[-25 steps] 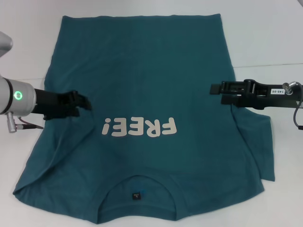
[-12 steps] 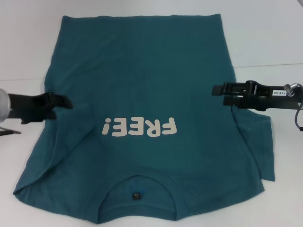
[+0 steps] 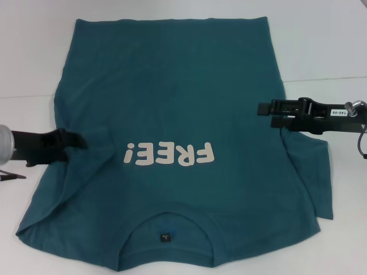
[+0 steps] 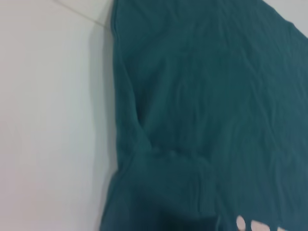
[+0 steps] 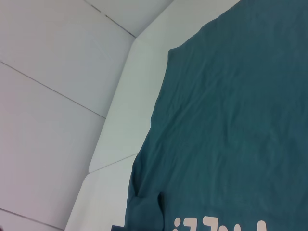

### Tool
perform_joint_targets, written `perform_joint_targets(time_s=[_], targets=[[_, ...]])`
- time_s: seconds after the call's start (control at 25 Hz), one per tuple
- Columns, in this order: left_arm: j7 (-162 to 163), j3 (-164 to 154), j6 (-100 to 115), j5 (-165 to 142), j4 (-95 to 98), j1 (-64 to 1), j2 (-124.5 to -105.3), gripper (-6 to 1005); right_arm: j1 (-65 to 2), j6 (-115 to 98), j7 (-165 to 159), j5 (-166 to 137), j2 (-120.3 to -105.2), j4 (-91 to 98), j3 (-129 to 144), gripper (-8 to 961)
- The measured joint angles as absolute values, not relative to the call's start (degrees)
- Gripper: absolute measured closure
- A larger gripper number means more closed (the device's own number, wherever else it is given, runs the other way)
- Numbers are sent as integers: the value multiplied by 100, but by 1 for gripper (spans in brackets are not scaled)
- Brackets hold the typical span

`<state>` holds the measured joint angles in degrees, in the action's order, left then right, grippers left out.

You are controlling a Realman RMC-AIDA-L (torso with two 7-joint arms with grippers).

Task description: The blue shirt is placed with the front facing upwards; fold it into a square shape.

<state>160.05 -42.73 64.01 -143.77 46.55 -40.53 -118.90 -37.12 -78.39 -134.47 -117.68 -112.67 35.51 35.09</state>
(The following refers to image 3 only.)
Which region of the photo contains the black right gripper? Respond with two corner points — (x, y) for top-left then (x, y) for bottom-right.
(256, 96), (367, 136)

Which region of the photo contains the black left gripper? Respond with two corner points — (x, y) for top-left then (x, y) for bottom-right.
(10, 128), (89, 168)

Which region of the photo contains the teal t-shirt with FREE! print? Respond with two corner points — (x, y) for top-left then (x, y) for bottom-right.
(15, 17), (335, 261)

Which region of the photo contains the dark red left gripper cable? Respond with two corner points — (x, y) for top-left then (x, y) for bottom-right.
(0, 168), (28, 182)

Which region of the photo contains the right gripper cable, silver connector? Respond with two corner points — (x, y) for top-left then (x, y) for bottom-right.
(343, 99), (367, 160)

